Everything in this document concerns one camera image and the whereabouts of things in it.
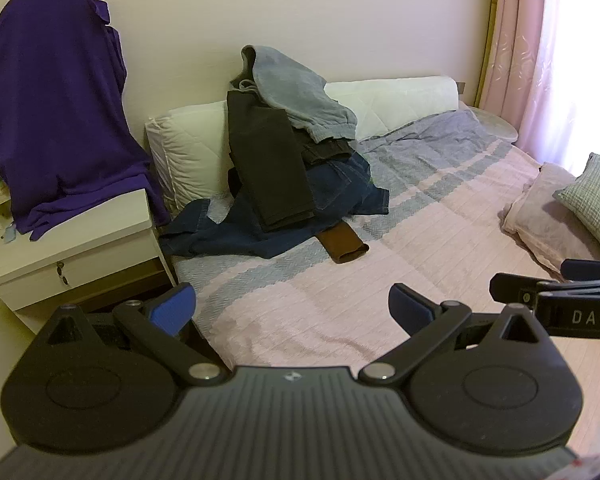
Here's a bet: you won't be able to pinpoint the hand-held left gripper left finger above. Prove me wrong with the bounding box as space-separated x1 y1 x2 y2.
45 282 231 387

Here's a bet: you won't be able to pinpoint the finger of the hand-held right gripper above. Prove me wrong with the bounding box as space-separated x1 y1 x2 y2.
489 272 548 307
561 258 600 283

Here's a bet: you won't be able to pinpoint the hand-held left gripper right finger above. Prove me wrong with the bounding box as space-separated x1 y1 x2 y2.
357 282 549 387

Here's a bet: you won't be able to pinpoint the grey sweatpants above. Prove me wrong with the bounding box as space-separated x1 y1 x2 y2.
230 45 359 145

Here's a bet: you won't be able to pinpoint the pink grey striped bedspread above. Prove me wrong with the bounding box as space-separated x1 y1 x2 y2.
172 109 600 369

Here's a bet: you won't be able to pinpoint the green checked pillow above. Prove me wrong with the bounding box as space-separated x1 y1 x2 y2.
552 152 600 259

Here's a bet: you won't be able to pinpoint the blue jeans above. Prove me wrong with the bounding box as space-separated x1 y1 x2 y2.
159 152 391 261

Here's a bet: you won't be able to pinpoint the brown garment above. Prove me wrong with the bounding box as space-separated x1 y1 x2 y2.
316 224 370 264

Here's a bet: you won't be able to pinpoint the white nightstand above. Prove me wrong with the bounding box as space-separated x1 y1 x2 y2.
0 189 179 334

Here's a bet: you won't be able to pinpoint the white round object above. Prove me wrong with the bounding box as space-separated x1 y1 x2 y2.
471 107 519 145

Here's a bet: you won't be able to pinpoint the black pants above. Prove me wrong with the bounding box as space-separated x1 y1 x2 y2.
226 89 316 234

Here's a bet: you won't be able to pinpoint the purple shirt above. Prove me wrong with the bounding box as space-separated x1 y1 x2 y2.
0 0 172 242

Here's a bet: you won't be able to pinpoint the pink curtain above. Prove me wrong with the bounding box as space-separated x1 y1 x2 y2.
480 0 600 181

